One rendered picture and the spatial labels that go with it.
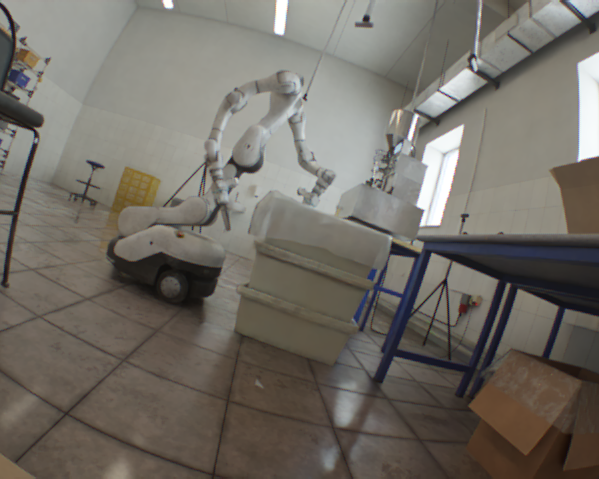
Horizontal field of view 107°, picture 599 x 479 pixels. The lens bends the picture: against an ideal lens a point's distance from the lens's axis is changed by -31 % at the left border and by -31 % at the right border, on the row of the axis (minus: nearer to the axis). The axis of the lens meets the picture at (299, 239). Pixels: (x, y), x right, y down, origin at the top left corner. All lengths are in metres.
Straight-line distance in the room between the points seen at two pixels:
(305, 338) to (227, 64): 6.02
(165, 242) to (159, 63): 5.94
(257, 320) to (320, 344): 0.32
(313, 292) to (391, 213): 0.88
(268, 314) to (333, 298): 0.32
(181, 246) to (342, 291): 0.80
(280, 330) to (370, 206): 1.01
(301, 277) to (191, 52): 6.23
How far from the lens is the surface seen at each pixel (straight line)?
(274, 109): 1.89
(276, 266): 1.50
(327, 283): 1.50
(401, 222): 2.17
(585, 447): 1.10
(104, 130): 7.11
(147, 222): 1.87
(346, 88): 6.79
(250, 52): 7.00
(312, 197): 1.73
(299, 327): 1.54
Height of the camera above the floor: 0.49
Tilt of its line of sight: 1 degrees up
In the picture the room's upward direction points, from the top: 20 degrees clockwise
